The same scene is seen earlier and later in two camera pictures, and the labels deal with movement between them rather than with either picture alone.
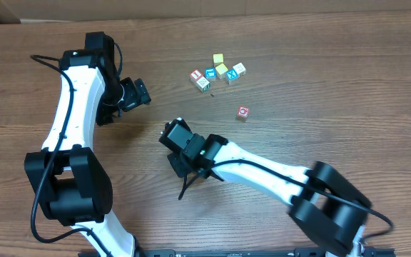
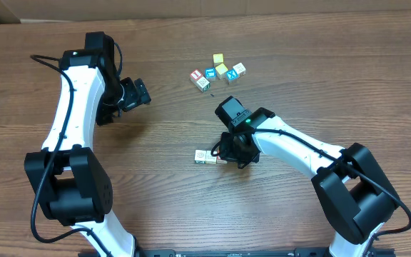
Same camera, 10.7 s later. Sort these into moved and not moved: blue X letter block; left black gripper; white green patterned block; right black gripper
Moved: right black gripper
Not moved: left black gripper; blue X letter block; white green patterned block
